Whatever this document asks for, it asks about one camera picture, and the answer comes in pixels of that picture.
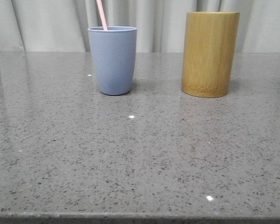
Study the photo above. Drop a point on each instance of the white curtain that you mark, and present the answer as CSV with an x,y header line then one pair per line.
x,y
61,25

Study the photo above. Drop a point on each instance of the bamboo cylinder holder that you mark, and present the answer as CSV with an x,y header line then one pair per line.
x,y
209,47

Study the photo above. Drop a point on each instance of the blue plastic cup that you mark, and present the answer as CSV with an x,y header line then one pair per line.
x,y
113,54

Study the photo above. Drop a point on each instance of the pink chopstick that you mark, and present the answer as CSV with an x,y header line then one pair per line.
x,y
102,14

